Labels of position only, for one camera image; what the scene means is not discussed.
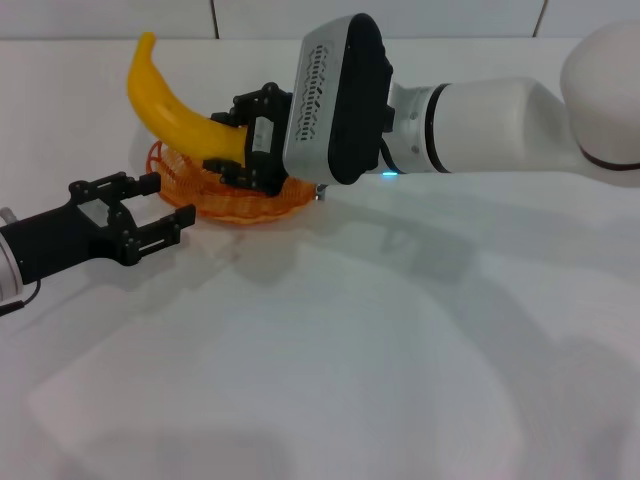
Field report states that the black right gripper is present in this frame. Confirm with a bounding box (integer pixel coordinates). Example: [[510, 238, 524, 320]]
[[202, 82, 294, 199]]

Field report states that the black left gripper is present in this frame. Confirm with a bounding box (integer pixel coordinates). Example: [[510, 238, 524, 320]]
[[0, 172, 197, 284]]

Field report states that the orange wire basket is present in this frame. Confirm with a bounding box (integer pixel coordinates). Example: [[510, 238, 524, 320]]
[[144, 139, 317, 229]]

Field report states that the yellow banana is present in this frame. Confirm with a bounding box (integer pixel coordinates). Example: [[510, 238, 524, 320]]
[[125, 32, 250, 166]]

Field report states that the silver black wrist camera box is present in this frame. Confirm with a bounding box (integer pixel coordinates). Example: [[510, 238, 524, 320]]
[[282, 13, 395, 185]]

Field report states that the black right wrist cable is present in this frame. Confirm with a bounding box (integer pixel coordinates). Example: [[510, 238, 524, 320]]
[[377, 134, 401, 177]]

